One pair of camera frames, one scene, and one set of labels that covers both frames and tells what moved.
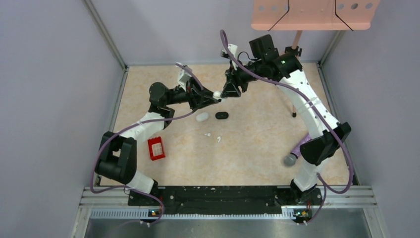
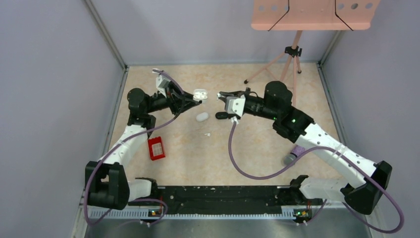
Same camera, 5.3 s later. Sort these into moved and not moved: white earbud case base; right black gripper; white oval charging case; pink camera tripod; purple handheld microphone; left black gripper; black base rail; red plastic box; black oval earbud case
Moved: right black gripper; left black gripper; white earbud case base
Not moved: black oval earbud case; white oval charging case; pink camera tripod; black base rail; purple handheld microphone; red plastic box
